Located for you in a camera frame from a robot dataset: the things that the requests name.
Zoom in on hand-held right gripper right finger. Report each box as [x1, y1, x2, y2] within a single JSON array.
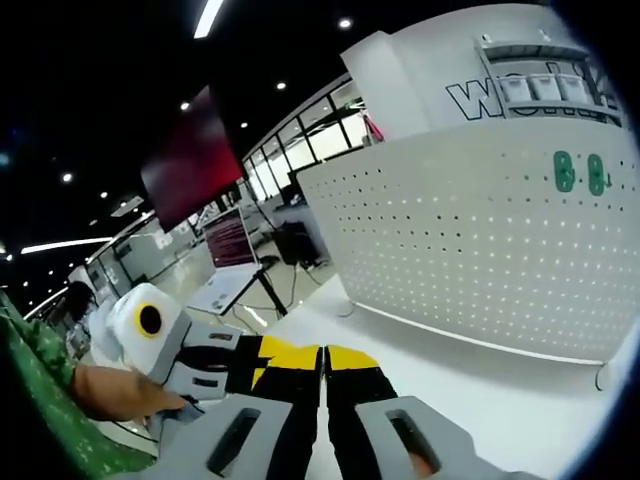
[[324, 343, 477, 480]]

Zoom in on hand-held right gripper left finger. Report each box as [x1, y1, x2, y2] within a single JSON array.
[[159, 344, 325, 480]]

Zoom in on white pegboard mounting plate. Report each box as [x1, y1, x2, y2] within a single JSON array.
[[296, 117, 640, 391]]

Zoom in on green hook assembly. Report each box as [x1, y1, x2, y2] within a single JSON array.
[[587, 153, 614, 196], [553, 150, 574, 191]]

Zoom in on person's left hand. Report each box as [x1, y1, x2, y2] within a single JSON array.
[[127, 372, 189, 422]]

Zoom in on black tripod stand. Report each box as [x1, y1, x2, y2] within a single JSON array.
[[222, 259, 291, 321]]

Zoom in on large red display screen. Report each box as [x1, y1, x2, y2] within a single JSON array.
[[139, 84, 246, 234]]

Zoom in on pink hanging cloth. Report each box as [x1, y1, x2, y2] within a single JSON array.
[[362, 113, 386, 144]]

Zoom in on long ceiling light strip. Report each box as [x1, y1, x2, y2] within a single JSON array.
[[193, 0, 224, 40]]

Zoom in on white storage bin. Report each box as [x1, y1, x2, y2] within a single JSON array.
[[559, 73, 590, 101], [502, 75, 534, 104], [532, 74, 562, 102]]

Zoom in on grey metal shelf rack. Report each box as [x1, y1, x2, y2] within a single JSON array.
[[474, 29, 626, 126]]

